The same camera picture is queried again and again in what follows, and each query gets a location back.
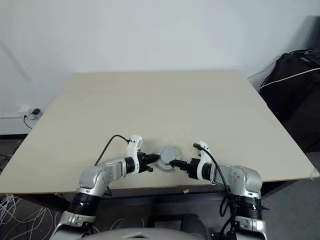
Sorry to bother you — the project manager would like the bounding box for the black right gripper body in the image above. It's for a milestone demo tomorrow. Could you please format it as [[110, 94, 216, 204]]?
[[185, 158, 199, 180]]

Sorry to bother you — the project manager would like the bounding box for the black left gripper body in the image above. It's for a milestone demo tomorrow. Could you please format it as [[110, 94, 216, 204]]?
[[137, 152, 151, 174]]

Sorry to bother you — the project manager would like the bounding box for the silver motor end cover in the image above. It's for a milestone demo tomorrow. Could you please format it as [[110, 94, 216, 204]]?
[[158, 145, 184, 164]]

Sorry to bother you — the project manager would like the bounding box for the grey motor stator housing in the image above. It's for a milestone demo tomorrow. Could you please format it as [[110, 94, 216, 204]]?
[[156, 161, 177, 175]]

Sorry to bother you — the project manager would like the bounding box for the grey robot torso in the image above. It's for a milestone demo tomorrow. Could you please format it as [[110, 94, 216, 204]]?
[[83, 225, 237, 240]]

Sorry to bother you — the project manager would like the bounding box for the black equipment case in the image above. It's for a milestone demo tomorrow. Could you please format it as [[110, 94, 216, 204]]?
[[258, 51, 320, 154]]

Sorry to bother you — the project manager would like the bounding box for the clear tape on table corner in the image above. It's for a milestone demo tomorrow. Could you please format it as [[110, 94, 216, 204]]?
[[309, 167, 320, 181]]

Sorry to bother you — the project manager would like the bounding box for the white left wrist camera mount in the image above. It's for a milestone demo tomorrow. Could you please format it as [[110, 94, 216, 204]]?
[[126, 135, 145, 175]]

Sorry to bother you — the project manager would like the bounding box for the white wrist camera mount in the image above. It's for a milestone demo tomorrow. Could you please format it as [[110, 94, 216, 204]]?
[[126, 135, 145, 175], [192, 140, 214, 180]]

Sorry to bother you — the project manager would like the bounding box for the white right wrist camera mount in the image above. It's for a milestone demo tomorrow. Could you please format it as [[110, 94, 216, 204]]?
[[192, 140, 214, 180]]

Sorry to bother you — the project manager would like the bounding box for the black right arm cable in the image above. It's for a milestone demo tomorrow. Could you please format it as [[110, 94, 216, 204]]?
[[192, 142, 238, 240]]

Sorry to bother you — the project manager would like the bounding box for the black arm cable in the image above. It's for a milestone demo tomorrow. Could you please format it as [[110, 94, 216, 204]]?
[[93, 135, 131, 166], [192, 142, 238, 240]]

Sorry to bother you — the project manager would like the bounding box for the black table frame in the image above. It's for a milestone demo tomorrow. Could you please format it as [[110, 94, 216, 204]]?
[[18, 185, 227, 213]]

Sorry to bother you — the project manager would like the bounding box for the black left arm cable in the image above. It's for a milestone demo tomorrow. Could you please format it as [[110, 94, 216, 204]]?
[[93, 135, 131, 166]]

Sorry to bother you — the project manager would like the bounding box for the black adapter cable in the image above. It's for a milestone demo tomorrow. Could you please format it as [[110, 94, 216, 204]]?
[[23, 113, 34, 130]]

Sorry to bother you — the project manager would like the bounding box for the white cable on case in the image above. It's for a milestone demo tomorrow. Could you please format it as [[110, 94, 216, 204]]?
[[259, 65, 320, 89]]

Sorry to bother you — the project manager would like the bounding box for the white floor cable bundle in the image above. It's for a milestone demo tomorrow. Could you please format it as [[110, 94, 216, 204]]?
[[0, 192, 60, 227]]

